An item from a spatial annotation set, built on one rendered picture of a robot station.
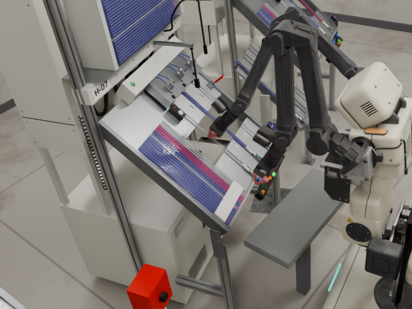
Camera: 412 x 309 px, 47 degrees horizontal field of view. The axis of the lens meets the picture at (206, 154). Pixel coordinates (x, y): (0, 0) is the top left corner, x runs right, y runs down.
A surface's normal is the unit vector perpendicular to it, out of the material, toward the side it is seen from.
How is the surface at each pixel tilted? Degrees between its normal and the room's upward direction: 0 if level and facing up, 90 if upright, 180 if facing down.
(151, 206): 0
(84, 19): 90
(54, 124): 90
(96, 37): 90
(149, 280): 0
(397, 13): 90
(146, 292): 0
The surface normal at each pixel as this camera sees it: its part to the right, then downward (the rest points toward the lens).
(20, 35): -0.41, 0.59
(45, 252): -0.14, -0.79
